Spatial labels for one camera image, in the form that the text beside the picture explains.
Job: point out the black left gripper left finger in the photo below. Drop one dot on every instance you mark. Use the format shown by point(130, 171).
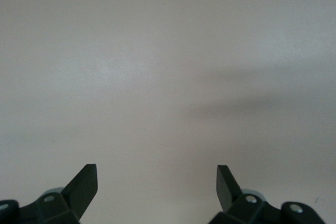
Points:
point(78, 192)

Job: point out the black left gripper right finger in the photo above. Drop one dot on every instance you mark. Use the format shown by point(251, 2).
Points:
point(227, 190)

